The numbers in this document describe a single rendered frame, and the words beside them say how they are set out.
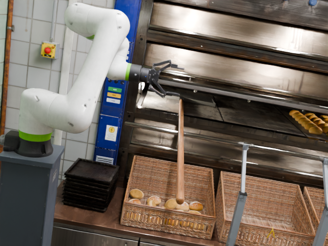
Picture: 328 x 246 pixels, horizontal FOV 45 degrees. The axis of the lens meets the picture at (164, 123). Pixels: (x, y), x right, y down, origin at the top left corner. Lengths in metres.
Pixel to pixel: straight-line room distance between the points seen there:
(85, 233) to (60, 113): 1.12
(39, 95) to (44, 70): 1.23
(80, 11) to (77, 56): 1.04
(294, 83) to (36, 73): 1.70
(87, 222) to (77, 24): 1.21
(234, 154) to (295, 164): 0.42
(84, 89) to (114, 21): 0.30
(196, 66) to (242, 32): 0.35
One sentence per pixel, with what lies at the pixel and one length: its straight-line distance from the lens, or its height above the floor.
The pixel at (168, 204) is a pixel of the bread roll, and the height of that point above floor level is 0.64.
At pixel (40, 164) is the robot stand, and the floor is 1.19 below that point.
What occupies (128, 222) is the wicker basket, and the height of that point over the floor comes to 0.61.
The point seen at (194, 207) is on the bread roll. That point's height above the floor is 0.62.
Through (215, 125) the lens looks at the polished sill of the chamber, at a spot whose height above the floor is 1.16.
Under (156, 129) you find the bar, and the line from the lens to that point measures 2.30.
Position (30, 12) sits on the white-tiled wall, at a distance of 2.76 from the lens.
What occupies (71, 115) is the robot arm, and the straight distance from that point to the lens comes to 1.45.
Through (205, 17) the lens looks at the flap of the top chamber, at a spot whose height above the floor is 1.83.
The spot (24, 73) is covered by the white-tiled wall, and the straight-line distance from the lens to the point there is 2.81.
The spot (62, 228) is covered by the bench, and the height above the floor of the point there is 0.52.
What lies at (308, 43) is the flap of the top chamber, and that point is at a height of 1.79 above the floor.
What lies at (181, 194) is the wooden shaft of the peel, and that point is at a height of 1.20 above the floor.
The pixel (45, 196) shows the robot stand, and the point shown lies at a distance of 1.62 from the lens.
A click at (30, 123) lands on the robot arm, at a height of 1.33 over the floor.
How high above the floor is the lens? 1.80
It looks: 15 degrees down
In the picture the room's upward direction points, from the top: 10 degrees clockwise
